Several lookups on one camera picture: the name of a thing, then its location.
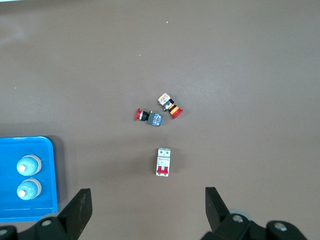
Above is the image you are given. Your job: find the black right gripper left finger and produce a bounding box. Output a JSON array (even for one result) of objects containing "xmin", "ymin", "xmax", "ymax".
[{"xmin": 0, "ymin": 188, "xmax": 94, "ymax": 240}]

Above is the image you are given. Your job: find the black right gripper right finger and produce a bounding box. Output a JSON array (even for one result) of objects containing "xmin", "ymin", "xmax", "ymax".
[{"xmin": 201, "ymin": 186, "xmax": 309, "ymax": 240}]

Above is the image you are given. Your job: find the blue dome desk bell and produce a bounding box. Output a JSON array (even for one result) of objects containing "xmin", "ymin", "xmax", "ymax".
[
  {"xmin": 16, "ymin": 154, "xmax": 43, "ymax": 176},
  {"xmin": 16, "ymin": 178, "xmax": 42, "ymax": 201}
]

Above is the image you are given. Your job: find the blue plastic tray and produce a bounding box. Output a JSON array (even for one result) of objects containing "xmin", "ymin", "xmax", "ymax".
[{"xmin": 0, "ymin": 136, "xmax": 59, "ymax": 223}]

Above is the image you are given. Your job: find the white red circuit breaker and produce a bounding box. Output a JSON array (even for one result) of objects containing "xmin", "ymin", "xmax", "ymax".
[{"xmin": 155, "ymin": 147, "xmax": 172, "ymax": 178}]

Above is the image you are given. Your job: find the red emergency stop orange collar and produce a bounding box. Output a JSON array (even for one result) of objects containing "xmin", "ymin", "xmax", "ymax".
[{"xmin": 157, "ymin": 92, "xmax": 184, "ymax": 120}]

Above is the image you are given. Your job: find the red pushbutton with blue block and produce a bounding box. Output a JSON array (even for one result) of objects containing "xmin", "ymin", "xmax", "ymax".
[{"xmin": 134, "ymin": 108, "xmax": 164, "ymax": 127}]

